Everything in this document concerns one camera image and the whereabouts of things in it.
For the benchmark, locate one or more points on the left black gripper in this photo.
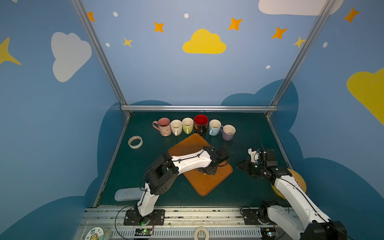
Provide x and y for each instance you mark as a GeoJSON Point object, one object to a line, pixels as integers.
{"type": "Point", "coordinates": [210, 169]}

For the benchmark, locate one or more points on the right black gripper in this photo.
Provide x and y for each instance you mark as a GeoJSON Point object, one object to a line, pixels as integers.
{"type": "Point", "coordinates": [246, 166]}

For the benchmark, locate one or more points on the lavender mug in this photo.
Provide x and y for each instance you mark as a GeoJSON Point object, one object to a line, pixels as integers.
{"type": "Point", "coordinates": [228, 132]}

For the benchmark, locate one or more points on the light blue mug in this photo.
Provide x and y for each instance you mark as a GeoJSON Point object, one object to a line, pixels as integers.
{"type": "Point", "coordinates": [214, 127]}

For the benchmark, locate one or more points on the orange plastic tray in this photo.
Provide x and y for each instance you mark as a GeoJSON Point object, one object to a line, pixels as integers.
{"type": "Point", "coordinates": [202, 183]}

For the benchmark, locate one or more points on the black skull mug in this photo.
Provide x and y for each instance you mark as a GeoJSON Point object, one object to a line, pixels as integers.
{"type": "Point", "coordinates": [201, 124]}

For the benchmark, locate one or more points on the light green mug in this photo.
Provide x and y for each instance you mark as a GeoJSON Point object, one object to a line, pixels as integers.
{"type": "Point", "coordinates": [188, 125]}

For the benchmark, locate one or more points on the cream white mug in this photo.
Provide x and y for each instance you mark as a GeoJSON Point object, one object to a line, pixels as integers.
{"type": "Point", "coordinates": [176, 127]}

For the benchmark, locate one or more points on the pink ghost mug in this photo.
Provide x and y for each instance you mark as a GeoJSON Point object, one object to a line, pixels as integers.
{"type": "Point", "coordinates": [163, 125]}

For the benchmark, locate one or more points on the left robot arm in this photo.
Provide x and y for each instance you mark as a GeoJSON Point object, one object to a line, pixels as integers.
{"type": "Point", "coordinates": [163, 172]}

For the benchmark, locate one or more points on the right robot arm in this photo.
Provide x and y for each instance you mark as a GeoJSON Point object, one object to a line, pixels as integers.
{"type": "Point", "coordinates": [311, 223]}

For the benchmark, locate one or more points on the yellow plastic basket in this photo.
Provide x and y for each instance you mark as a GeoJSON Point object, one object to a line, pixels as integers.
{"type": "Point", "coordinates": [299, 180]}

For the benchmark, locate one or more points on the white tape roll front centre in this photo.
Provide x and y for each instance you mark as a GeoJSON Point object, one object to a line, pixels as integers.
{"type": "Point", "coordinates": [201, 233]}

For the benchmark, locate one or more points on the masking tape roll on table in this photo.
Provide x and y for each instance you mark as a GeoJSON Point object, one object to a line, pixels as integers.
{"type": "Point", "coordinates": [135, 142]}

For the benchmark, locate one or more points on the grey sponge pad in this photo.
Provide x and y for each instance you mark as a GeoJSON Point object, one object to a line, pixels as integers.
{"type": "Point", "coordinates": [128, 194]}

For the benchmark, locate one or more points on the green label sticker roll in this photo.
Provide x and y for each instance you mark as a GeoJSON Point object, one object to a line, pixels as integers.
{"type": "Point", "coordinates": [96, 233]}

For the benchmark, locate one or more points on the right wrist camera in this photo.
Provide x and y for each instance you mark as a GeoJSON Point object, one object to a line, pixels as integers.
{"type": "Point", "coordinates": [255, 155]}

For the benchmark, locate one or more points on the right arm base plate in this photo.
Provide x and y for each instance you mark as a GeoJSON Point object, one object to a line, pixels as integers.
{"type": "Point", "coordinates": [256, 217]}

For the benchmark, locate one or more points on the aluminium frame right post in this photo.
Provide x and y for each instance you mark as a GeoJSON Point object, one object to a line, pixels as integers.
{"type": "Point", "coordinates": [311, 37]}

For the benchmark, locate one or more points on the aluminium frame post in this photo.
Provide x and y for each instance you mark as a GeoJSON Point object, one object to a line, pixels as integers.
{"type": "Point", "coordinates": [88, 26]}
{"type": "Point", "coordinates": [311, 37]}

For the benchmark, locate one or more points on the aluminium front rail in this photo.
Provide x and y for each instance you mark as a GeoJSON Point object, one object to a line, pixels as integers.
{"type": "Point", "coordinates": [223, 223]}

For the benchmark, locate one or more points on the aluminium frame back bar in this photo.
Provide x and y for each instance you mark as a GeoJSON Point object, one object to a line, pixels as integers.
{"type": "Point", "coordinates": [177, 108]}

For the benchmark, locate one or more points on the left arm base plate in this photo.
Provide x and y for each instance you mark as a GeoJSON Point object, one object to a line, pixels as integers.
{"type": "Point", "coordinates": [133, 218]}

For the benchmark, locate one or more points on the aluminium frame left post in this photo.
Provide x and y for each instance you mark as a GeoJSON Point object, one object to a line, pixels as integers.
{"type": "Point", "coordinates": [88, 26]}

